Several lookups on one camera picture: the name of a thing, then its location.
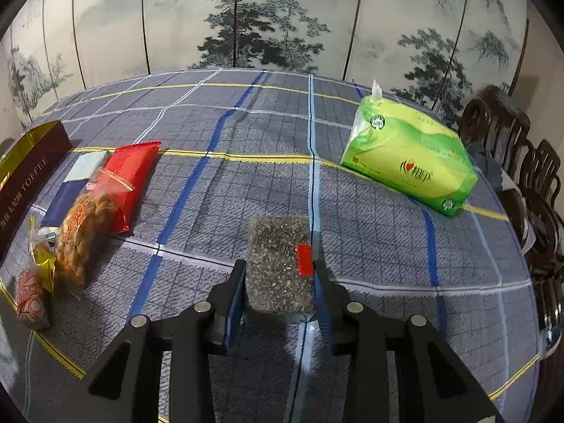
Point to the dark blue cloth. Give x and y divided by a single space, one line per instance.
484 163

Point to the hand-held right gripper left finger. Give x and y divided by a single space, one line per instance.
232 313

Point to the red snack packet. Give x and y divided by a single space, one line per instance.
127 176

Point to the yellow-ended clear wrapped candy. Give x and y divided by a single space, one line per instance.
44 266

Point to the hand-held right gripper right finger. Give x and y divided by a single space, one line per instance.
321 313

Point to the blue and white packet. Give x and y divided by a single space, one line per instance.
66 198

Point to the pink patterned snack packet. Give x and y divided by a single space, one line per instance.
31 299

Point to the white and blue object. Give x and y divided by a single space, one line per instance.
550 335

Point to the grey sesame block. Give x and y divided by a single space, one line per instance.
273 264

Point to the green tissue pack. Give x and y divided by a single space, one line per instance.
405 158

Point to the clear bag of fried twists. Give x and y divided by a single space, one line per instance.
79 233

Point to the maroon tin box gold interior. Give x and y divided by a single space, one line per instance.
26 180

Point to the painted landscape folding screen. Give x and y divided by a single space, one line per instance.
176 17

